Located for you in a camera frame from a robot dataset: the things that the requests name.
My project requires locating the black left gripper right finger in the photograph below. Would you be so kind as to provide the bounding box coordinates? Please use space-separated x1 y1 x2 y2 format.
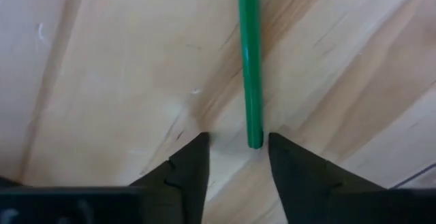
268 132 389 224

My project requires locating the green pencil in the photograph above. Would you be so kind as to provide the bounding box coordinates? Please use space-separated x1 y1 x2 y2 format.
237 0 265 150

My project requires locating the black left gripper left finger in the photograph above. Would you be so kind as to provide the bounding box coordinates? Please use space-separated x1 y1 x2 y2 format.
131 131 211 224

